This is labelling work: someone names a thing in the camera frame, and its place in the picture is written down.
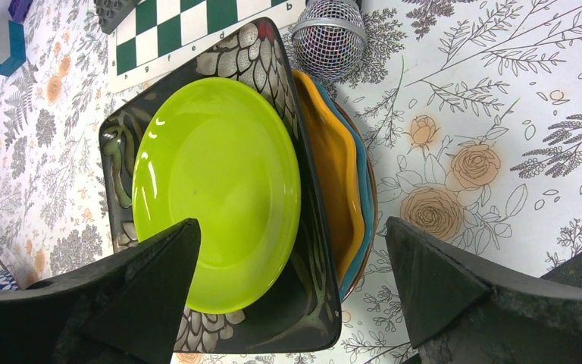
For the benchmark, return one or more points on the floral table mat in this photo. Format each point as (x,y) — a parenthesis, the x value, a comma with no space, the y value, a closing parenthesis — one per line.
(470,110)

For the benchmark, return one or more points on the green white checkerboard mat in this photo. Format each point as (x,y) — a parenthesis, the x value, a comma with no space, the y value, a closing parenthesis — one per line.
(158,36)

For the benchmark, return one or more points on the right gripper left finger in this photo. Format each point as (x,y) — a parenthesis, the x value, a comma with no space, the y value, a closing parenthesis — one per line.
(125,308)

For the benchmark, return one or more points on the green utensil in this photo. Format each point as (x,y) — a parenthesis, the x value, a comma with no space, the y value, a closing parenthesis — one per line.
(218,152)

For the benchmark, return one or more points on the yellow dotted plate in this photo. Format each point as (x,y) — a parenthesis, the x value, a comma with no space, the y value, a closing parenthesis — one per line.
(335,155)

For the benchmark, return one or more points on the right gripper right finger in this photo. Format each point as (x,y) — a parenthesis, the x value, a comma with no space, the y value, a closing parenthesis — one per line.
(462,308)

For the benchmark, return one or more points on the black square plate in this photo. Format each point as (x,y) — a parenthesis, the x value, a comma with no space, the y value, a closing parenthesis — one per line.
(301,312)

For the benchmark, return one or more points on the blue grey lego brick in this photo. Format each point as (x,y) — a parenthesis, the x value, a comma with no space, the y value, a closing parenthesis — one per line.
(12,46)

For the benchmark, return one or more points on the purple lego brick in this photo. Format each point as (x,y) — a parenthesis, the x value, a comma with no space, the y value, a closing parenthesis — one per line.
(18,9)

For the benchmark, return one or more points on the blue dotted plate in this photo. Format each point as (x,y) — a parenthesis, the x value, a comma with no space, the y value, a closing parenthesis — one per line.
(329,102)

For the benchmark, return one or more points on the grey lego baseplate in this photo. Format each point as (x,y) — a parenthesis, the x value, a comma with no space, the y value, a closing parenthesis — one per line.
(111,13)

